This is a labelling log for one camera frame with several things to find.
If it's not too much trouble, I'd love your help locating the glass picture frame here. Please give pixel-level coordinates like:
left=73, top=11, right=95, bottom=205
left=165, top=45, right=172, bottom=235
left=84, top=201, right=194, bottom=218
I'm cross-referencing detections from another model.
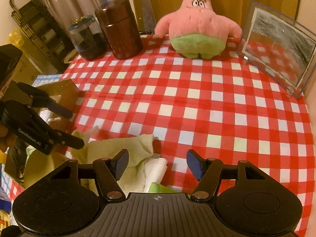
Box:
left=237, top=1, right=315, bottom=98

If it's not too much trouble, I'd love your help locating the light green cloth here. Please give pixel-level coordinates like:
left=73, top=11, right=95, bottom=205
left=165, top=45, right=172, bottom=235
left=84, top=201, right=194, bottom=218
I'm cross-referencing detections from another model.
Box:
left=26, top=145, right=36, bottom=157

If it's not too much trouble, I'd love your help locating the beige waste bin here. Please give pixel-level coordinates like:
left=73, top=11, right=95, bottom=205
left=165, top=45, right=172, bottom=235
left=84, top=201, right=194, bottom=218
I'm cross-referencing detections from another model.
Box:
left=63, top=49, right=78, bottom=64

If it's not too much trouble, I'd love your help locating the red white checkered tablecloth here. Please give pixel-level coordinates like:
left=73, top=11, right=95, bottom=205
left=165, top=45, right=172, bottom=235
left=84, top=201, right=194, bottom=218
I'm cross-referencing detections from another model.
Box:
left=59, top=35, right=315, bottom=236

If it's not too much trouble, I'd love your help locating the dark cloth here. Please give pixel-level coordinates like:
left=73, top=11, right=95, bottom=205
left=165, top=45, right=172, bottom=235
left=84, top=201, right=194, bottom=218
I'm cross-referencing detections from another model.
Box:
left=8, top=138, right=28, bottom=180

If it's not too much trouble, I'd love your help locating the cream fluffy towel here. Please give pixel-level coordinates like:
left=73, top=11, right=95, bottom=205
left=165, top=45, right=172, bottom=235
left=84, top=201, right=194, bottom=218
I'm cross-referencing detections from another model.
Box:
left=71, top=127, right=167, bottom=195

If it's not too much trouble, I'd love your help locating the left hand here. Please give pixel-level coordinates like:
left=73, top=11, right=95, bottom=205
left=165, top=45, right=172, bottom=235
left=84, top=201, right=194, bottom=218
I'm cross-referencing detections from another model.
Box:
left=0, top=125, right=17, bottom=152

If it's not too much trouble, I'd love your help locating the yellow plastic bag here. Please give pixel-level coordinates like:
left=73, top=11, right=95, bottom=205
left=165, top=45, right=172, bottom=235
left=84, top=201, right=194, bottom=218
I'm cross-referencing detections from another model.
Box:
left=7, top=29, right=24, bottom=49

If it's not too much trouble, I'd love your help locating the green tissue box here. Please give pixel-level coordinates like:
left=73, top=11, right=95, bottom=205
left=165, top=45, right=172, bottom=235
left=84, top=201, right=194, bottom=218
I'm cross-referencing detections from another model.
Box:
left=147, top=182, right=181, bottom=193

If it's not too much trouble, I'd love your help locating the brown metal canister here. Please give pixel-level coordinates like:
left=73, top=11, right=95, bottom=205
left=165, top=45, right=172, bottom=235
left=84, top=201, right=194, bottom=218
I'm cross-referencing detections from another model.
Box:
left=95, top=0, right=143, bottom=59

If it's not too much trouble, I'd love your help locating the dark glass jar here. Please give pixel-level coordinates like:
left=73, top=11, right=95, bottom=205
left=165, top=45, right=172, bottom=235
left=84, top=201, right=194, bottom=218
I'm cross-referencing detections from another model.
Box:
left=68, top=14, right=107, bottom=61

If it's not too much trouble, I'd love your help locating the black folding ladder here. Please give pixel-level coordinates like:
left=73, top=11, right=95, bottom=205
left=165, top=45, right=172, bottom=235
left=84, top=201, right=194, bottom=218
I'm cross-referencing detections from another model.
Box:
left=9, top=0, right=74, bottom=73

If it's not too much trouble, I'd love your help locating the brown cardboard tray box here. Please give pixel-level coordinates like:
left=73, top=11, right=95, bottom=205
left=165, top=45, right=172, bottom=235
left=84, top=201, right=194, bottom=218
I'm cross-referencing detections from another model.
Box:
left=1, top=80, right=84, bottom=188

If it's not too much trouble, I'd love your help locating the pink starfish plush toy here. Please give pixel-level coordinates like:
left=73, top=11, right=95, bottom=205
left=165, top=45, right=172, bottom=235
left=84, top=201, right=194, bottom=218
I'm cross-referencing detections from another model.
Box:
left=154, top=0, right=242, bottom=59

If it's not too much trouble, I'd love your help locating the white face mask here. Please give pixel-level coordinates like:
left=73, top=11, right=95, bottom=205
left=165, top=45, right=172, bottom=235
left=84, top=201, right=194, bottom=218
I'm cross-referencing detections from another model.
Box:
left=39, top=108, right=62, bottom=130

